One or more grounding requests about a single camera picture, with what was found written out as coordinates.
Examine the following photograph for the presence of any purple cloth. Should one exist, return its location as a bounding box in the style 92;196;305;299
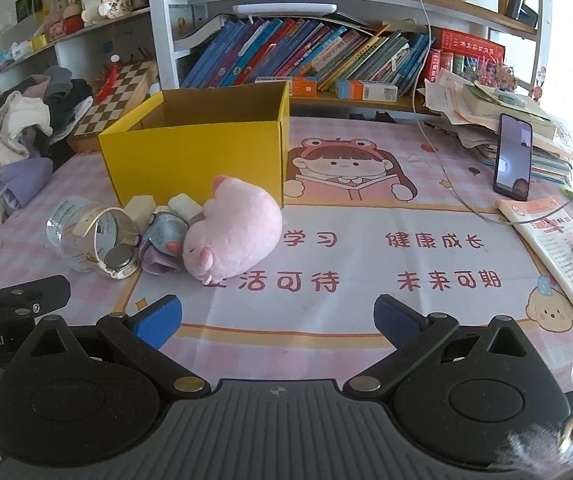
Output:
0;157;54;211

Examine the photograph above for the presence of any pink plush pig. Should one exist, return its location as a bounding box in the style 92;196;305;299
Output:
182;176;284;287

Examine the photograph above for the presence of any flat orange and blue box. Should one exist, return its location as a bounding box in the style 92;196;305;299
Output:
255;77;318;97

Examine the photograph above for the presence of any small black box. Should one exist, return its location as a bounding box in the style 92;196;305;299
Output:
505;0;538;29

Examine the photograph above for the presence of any orange and white booklet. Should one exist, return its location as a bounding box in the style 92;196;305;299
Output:
496;197;573;347

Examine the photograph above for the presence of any stack of papers and books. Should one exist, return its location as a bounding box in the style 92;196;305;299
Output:
423;70;573;186

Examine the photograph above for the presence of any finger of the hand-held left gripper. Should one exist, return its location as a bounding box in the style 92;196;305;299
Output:
0;275;71;321

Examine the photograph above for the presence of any red round jar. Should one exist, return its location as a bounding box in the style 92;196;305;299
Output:
63;2;85;35

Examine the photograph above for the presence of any row of colourful books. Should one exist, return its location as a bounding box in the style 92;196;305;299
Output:
181;17;429;98

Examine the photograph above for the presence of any black smartphone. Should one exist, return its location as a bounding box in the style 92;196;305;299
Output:
493;113;533;200

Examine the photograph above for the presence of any artificial flower bunch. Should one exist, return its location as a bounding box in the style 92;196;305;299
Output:
470;59;518;94

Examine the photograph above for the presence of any round watch with white strap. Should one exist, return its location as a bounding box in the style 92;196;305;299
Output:
89;207;140;281

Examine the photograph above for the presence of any pile of clothes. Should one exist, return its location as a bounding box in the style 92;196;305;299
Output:
0;65;95;241

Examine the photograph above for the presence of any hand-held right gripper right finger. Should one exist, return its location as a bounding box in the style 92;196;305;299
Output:
343;295;542;397

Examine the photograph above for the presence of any clear packing tape roll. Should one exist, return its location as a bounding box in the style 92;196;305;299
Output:
46;197;117;274

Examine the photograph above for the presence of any red book box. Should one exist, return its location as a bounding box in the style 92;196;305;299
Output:
439;29;506;62

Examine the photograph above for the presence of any red tassel ornament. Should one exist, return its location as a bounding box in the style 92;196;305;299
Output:
94;54;120;104

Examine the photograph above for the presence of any wooden chess board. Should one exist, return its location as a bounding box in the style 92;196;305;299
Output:
68;60;160;154

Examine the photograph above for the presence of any white corner shelf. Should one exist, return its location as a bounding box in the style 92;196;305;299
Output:
0;7;153;98

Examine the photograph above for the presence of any yellow cardboard box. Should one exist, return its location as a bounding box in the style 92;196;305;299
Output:
98;81;291;209

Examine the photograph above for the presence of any grey blue small toy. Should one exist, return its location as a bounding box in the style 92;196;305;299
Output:
139;209;190;277

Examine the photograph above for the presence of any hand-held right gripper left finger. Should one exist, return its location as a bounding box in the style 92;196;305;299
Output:
14;295;208;397

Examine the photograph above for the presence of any white metal bookshelf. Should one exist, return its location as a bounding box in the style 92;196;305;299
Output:
145;0;553;113

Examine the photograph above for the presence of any white charging cable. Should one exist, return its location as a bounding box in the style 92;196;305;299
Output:
399;0;573;226

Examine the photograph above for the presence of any white charger block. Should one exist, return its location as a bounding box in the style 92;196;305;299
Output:
168;192;202;222
124;195;156;230

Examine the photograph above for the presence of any pink printed desk mat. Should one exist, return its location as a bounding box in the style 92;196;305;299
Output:
0;115;573;411

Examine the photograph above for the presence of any white bar lamp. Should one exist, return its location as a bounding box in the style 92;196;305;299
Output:
232;3;337;17

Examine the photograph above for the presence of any white fluffy fur trim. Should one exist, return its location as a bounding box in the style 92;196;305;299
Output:
506;350;573;480

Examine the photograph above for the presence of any orange and white small box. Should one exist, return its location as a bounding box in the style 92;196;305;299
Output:
335;79;398;101

